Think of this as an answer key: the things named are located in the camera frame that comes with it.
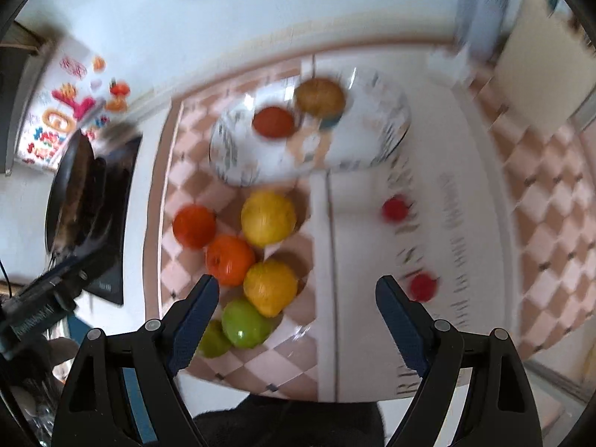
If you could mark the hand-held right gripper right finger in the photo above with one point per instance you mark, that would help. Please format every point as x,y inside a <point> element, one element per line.
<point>400,326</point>

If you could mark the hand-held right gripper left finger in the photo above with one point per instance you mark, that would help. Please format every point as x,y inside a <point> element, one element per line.
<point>195,323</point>

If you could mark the green apple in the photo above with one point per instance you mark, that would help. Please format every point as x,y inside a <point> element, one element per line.
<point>245,322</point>
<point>215,341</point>

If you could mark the red cherry tomato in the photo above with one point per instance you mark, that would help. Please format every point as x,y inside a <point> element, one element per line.
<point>395,208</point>
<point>423,287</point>

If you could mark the orange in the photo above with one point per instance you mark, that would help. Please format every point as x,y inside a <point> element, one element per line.
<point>193,226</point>
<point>230,260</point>

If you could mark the yellow-orange citrus fruit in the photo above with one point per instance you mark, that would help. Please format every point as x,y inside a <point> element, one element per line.
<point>270,287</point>

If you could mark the yellow lemon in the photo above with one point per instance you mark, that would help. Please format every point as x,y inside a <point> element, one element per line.
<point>268,218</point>

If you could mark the white patterned oval plate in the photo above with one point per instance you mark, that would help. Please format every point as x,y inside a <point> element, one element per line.
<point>344,149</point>

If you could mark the red-brown round fruit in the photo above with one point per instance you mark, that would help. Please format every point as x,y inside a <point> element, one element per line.
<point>273,122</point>

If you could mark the brown pear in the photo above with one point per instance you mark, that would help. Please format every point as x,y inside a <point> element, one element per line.
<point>320,96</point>

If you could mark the brown checked table mat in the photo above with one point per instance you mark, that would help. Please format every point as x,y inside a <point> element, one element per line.
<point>358,242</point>

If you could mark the black gas stove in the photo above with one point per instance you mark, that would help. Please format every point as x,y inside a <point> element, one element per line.
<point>116,223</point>

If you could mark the black wok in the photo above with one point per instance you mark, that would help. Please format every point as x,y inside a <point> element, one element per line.
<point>70,186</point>

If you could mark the person's dark clothing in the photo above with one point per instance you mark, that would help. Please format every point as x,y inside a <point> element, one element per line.
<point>288,421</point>

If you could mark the black range hood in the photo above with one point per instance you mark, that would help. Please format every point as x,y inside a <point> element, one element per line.
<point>18,88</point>

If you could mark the small white plastic object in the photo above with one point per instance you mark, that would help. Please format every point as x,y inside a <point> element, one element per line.
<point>447,63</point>

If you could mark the cream utensil holder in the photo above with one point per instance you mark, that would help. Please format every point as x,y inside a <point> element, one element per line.
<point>540,56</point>

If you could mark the silver spray can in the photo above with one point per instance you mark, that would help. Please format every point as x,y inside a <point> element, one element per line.
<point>484,4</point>

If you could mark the colourful wall sticker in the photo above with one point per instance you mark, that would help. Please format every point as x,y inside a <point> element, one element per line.
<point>56,116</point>

